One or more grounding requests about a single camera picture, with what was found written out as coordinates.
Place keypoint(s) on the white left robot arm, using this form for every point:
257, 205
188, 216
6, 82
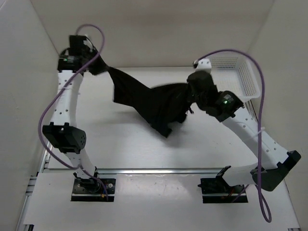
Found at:
58, 122

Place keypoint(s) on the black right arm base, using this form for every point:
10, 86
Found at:
214, 192

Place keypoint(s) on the white perforated plastic basket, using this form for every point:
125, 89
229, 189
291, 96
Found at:
234, 73

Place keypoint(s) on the black shorts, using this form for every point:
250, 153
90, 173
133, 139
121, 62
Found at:
158, 105

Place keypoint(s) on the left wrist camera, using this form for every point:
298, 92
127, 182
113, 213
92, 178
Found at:
77, 42

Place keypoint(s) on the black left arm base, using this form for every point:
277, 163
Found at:
89, 190

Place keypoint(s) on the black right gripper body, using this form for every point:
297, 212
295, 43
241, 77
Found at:
200, 103

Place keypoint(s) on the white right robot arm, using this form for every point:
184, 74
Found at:
274, 162

